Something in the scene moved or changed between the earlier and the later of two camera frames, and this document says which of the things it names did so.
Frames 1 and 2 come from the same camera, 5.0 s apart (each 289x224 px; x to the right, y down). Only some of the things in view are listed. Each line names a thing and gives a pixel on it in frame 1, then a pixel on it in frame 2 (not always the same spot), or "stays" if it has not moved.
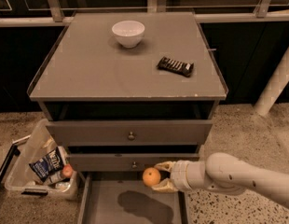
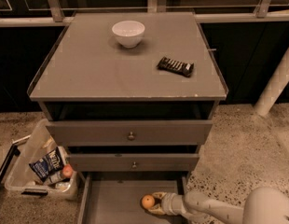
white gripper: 181,175 -> 172,203
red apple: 67,170 stays
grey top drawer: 130,133 stays
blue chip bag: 48,165 stays
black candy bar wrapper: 177,66 stays
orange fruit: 151,176 -> 147,201
